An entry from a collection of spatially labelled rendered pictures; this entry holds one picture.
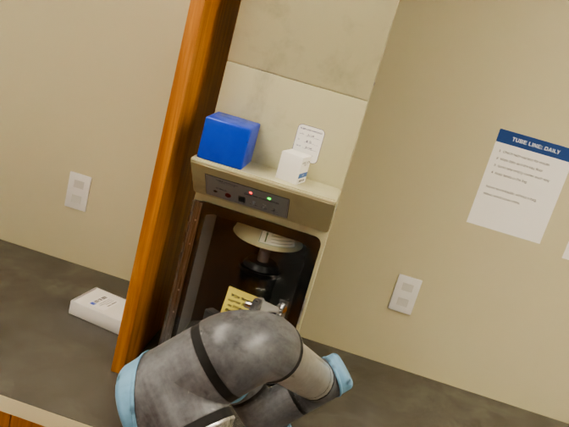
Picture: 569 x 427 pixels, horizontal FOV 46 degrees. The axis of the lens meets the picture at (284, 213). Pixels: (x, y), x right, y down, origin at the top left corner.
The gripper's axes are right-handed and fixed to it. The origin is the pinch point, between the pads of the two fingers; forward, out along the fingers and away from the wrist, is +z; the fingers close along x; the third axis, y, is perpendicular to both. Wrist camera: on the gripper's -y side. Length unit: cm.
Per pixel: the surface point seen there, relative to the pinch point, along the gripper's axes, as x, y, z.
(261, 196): 26.4, -5.3, -2.3
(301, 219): 23.0, 4.0, 1.2
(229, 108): 41.3, -18.2, 5.4
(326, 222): 24.4, 9.6, -0.2
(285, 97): 47.0, -6.8, 5.5
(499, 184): 35, 51, 49
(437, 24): 71, 21, 49
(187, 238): 9.4, -20.5, 4.3
